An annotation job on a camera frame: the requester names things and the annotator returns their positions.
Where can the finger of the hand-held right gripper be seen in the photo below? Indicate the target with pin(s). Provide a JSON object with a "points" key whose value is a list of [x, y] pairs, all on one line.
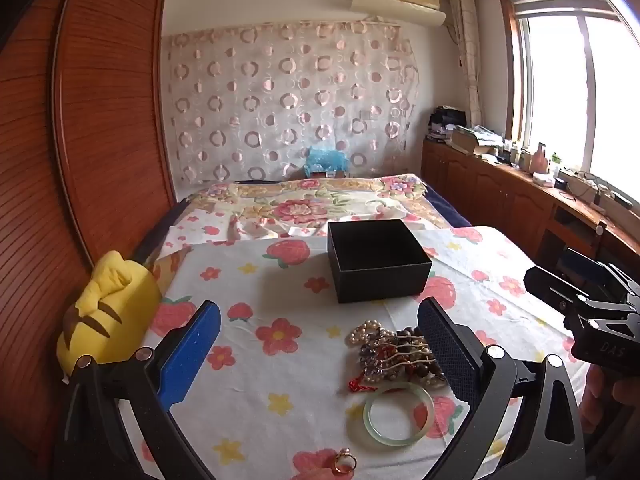
{"points": [[585, 266], [552, 285]]}

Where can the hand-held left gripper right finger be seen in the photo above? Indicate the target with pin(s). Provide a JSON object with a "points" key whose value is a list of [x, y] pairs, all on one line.
{"points": [[447, 355]]}

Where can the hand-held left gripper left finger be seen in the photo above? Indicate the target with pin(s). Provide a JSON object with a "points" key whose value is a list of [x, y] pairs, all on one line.
{"points": [[189, 355]]}

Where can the black square box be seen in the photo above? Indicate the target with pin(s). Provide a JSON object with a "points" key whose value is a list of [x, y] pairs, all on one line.
{"points": [[380, 280]]}

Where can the person's right hand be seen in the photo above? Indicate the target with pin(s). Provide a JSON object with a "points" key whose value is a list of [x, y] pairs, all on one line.
{"points": [[612, 405]]}

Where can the white power strip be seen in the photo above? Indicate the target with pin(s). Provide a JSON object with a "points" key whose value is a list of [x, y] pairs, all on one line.
{"points": [[590, 189]]}

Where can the yellow plush toy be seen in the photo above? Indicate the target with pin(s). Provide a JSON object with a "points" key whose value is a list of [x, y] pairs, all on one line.
{"points": [[125, 305]]}

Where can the green jade bangle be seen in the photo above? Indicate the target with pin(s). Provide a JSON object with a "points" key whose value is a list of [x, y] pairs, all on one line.
{"points": [[372, 432]]}

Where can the pink bottle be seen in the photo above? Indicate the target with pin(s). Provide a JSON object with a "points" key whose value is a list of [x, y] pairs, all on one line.
{"points": [[539, 159]]}

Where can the stack of books and boxes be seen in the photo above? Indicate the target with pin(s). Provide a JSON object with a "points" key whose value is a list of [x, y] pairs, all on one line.
{"points": [[475, 140]]}

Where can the wooden-framed window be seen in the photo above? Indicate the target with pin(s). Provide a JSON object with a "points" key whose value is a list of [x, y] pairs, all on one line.
{"points": [[590, 90]]}

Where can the bed with floral blanket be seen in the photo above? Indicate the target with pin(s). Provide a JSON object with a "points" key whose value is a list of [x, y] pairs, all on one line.
{"points": [[310, 205]]}

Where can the cardboard box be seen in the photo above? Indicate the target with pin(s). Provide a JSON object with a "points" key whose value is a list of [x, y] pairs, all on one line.
{"points": [[322, 174]]}

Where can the blue plastic bag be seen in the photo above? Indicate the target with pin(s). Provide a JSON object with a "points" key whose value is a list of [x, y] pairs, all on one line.
{"points": [[325, 159]]}

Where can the beige patterned window curtain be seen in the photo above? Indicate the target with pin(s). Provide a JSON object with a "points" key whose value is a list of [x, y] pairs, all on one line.
{"points": [[465, 50]]}

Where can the brown slatted wooden wardrobe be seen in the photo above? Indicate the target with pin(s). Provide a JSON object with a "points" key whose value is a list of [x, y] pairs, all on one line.
{"points": [[100, 110]]}

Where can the circle-print sheer curtain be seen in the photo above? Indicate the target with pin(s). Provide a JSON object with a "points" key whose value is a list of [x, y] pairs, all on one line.
{"points": [[280, 90]]}

